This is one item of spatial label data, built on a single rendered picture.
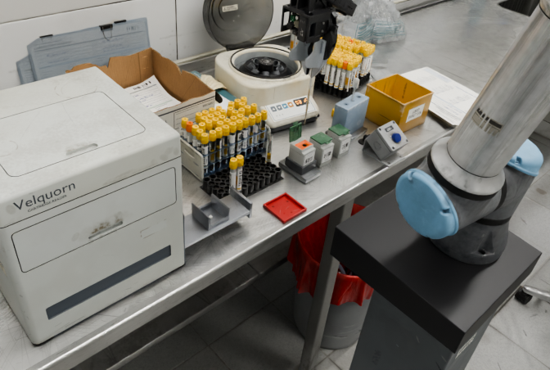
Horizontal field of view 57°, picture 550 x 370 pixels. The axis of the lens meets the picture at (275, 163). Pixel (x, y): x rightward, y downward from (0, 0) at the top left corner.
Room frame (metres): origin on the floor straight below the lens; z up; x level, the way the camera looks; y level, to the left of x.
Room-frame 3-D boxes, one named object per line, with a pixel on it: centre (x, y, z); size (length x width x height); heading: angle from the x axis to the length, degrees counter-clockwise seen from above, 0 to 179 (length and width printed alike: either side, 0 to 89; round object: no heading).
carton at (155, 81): (1.07, 0.34, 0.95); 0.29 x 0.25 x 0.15; 46
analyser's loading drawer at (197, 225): (0.73, 0.13, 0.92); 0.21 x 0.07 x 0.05; 136
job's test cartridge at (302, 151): (0.98, -0.06, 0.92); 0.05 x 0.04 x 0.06; 48
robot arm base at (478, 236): (0.74, -0.38, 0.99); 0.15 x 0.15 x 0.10
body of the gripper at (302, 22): (0.96, -0.04, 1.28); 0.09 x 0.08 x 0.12; 138
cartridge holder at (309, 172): (0.98, -0.06, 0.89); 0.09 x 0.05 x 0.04; 48
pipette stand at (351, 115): (1.17, -0.18, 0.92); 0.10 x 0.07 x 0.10; 142
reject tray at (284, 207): (0.84, -0.03, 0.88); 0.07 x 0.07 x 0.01; 46
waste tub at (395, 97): (1.27, -0.32, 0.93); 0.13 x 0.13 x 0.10; 43
